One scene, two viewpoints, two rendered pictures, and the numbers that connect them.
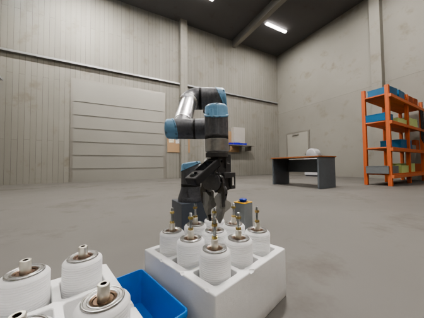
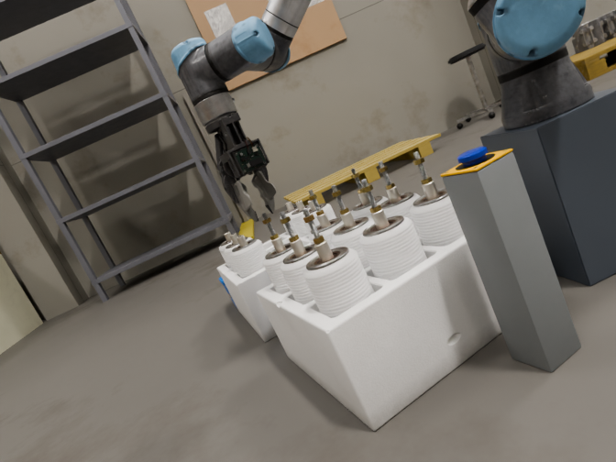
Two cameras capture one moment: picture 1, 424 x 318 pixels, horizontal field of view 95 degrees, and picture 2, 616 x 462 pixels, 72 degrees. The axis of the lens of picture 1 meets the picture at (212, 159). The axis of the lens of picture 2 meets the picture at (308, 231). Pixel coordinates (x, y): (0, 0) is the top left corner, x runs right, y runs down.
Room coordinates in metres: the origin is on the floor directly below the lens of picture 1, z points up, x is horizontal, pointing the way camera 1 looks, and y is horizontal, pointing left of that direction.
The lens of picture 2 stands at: (1.04, -0.79, 0.43)
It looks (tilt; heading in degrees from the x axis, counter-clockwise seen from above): 10 degrees down; 115
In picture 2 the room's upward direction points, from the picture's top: 25 degrees counter-clockwise
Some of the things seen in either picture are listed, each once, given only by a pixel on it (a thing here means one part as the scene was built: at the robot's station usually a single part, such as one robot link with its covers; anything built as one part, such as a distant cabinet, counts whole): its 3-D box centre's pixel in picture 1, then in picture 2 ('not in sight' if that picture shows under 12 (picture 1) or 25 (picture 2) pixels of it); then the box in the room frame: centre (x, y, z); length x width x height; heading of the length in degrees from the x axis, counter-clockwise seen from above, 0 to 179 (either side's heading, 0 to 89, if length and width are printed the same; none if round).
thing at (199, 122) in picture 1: (210, 129); (245, 49); (0.72, 0.00, 0.64); 0.11 x 0.11 x 0.08; 1
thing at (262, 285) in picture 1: (214, 272); (381, 296); (0.77, -0.01, 0.09); 0.39 x 0.39 x 0.18; 45
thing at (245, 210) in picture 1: (243, 231); (512, 262); (1.03, -0.16, 0.16); 0.07 x 0.07 x 0.31; 45
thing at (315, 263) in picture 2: (257, 229); (327, 258); (0.77, -0.17, 0.25); 0.08 x 0.08 x 0.01
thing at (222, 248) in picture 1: (214, 248); (280, 250); (0.60, -0.01, 0.25); 0.08 x 0.08 x 0.01
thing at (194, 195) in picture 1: (190, 192); (538, 87); (1.17, 0.13, 0.35); 0.15 x 0.15 x 0.10
